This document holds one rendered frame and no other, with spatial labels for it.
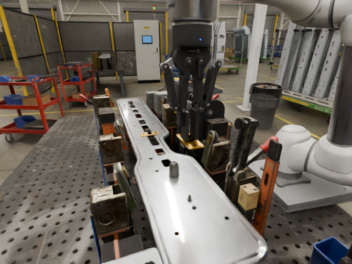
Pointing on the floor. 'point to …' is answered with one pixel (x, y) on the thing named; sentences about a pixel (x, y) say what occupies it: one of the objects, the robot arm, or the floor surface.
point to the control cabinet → (147, 50)
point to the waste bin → (264, 102)
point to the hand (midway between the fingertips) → (189, 124)
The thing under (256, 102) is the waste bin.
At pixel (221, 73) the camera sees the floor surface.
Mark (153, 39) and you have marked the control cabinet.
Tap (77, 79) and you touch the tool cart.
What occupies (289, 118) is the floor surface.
